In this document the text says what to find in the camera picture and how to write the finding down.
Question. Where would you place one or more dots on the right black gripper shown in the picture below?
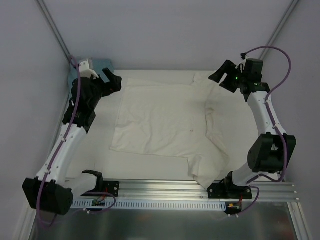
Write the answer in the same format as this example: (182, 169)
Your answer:
(230, 80)

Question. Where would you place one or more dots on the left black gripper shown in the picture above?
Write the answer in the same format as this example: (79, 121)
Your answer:
(105, 85)

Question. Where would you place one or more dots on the white t-shirt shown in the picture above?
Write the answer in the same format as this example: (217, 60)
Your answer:
(172, 120)

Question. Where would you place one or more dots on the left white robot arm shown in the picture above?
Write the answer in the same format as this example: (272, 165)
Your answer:
(49, 191)

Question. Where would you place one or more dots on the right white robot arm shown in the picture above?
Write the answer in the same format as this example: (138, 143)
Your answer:
(271, 152)

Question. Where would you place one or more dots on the folded blue t-shirt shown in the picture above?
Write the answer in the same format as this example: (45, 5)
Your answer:
(98, 65)

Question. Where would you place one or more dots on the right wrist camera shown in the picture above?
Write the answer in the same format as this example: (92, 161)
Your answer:
(243, 60)

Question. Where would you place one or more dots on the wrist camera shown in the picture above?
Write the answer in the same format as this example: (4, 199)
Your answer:
(243, 60)
(86, 69)

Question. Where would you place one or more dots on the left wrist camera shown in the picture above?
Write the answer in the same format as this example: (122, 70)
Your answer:
(86, 69)

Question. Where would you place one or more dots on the right aluminium frame post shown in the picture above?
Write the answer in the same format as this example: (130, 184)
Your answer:
(282, 22)

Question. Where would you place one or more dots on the aluminium frame post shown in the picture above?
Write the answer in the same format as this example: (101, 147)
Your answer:
(43, 8)
(282, 22)

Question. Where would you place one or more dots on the left aluminium frame post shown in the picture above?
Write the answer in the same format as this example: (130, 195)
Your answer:
(43, 8)

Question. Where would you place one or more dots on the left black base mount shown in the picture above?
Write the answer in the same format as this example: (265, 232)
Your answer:
(110, 188)

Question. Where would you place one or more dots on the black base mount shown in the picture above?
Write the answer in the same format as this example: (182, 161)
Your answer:
(226, 189)
(110, 188)

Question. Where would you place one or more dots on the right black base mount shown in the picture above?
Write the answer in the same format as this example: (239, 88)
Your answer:
(226, 189)

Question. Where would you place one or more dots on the aluminium mounting rail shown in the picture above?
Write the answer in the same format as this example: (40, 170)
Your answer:
(188, 190)

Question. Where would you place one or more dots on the white slotted cable duct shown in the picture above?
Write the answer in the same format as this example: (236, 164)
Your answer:
(126, 204)

